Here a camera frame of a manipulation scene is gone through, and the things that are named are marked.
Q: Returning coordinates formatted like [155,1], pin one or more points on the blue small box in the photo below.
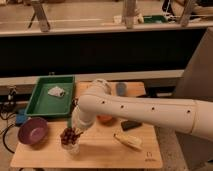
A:
[20,117]

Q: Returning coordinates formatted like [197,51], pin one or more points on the light wooden board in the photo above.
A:
[98,150]

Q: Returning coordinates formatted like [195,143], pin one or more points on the blue grey cup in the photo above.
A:
[121,89]

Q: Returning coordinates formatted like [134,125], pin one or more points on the purple bowl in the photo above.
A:
[33,131]

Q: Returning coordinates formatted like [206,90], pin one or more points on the green plastic tray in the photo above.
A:
[43,104]

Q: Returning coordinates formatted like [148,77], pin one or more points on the green tray in background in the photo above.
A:
[155,19]

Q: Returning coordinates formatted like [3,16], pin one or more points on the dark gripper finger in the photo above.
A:
[77,135]
[69,124]

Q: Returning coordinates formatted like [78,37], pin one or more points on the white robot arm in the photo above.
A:
[189,116]

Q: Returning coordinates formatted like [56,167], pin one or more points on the black rectangular block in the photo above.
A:
[127,125]

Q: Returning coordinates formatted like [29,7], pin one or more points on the dark red grape bunch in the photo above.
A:
[68,137]

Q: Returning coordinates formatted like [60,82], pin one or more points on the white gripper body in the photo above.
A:
[81,120]

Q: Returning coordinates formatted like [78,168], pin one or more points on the orange round object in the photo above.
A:
[104,118]

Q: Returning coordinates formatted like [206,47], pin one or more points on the crumpled white cloth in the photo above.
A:
[56,92]

